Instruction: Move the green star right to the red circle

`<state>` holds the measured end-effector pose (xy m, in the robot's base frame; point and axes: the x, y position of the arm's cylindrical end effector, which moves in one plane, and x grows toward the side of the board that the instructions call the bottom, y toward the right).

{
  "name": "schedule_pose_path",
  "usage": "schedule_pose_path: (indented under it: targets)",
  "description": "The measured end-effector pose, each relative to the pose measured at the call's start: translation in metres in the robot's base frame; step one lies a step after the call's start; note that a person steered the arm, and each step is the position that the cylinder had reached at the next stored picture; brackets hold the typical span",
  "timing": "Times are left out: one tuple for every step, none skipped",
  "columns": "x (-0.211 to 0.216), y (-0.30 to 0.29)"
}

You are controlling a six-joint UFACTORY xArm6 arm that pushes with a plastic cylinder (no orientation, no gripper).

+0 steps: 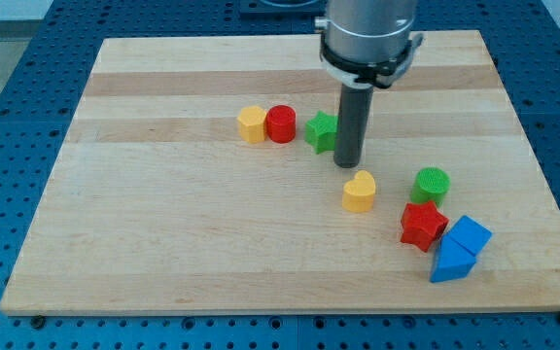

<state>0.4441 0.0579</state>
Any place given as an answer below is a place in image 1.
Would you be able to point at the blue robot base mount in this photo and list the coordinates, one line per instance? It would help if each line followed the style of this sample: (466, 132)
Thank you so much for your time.
(270, 8)

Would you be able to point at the red cylinder block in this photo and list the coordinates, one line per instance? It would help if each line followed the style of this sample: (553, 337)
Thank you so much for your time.
(281, 123)

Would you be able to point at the wooden board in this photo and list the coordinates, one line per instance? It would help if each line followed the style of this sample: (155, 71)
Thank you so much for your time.
(155, 206)

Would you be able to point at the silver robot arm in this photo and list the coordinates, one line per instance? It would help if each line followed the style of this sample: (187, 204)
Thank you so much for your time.
(365, 44)

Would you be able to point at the yellow heart block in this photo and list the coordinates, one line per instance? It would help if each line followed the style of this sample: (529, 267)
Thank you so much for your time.
(358, 193)

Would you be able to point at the green star block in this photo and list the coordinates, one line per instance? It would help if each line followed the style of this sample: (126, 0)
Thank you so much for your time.
(320, 132)

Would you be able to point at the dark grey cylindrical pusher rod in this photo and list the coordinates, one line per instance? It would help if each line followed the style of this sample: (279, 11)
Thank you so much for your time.
(352, 123)

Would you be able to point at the blue triangle block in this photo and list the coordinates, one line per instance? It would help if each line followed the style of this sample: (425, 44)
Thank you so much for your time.
(452, 261)

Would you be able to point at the yellow hexagon block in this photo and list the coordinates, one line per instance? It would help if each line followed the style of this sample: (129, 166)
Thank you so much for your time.
(251, 124)

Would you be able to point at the red star block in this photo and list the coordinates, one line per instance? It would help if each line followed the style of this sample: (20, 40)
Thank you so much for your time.
(422, 224)

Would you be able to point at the blue cube block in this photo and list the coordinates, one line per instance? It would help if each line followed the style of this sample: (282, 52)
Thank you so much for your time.
(470, 234)

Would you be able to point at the green cylinder block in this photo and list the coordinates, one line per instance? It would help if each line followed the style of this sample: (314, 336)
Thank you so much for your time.
(430, 184)

